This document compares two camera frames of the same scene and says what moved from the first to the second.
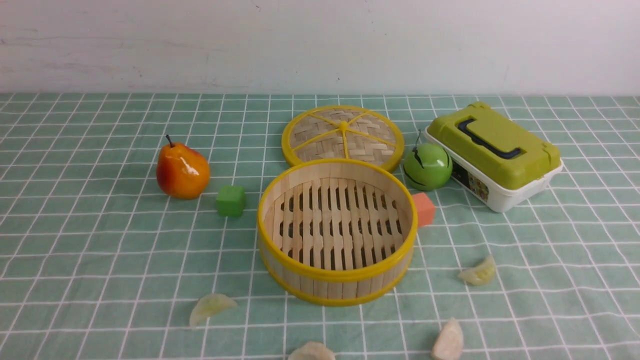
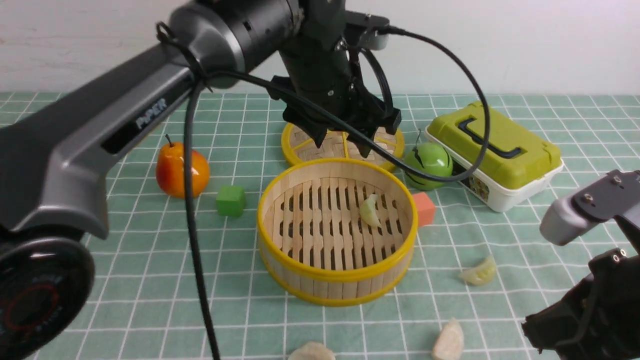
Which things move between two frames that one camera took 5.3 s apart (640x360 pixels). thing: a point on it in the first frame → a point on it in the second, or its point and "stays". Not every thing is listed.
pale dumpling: [312, 350] stays
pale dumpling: [209, 304] → [368, 211]
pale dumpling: [449, 345] stays
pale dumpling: [481, 275] stays
